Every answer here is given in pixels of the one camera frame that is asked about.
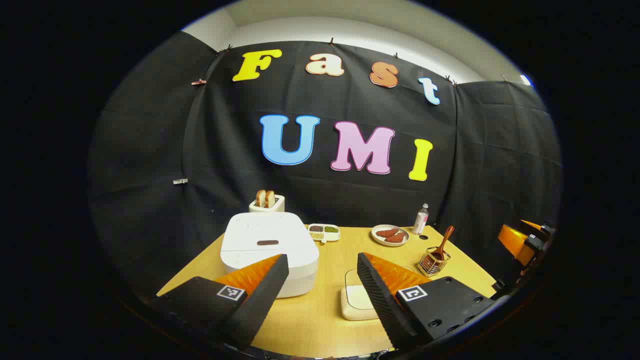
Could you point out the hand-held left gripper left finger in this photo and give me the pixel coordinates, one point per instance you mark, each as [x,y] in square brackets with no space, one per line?
[267,295]

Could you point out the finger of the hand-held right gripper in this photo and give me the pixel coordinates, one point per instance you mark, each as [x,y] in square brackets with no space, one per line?
[532,226]
[511,241]

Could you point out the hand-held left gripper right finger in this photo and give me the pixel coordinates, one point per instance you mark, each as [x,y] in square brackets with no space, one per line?
[380,300]

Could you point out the clear rice container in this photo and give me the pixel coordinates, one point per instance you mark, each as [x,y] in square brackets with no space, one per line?
[352,312]

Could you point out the white rice cooker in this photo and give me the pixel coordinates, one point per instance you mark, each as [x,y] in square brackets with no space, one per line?
[265,230]

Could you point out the brown wooden spoon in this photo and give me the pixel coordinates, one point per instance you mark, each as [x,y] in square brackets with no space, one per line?
[445,240]

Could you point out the white round plate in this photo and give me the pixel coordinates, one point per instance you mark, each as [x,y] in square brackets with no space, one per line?
[380,241]

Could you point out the brown meat patty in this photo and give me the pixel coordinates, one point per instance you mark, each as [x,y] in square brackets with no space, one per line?
[396,238]
[386,233]

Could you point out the white toaster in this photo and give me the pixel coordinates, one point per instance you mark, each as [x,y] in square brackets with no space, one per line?
[267,210]

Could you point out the white divided grain dish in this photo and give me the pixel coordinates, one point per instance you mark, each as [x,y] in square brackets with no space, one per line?
[324,230]

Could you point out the small clear bottle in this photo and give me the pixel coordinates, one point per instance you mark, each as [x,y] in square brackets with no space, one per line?
[420,220]

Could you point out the toasted bread slice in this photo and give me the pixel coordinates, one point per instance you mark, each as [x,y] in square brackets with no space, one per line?
[260,198]
[270,199]

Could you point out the black table edge bracket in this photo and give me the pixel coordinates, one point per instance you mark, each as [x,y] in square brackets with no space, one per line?
[498,285]

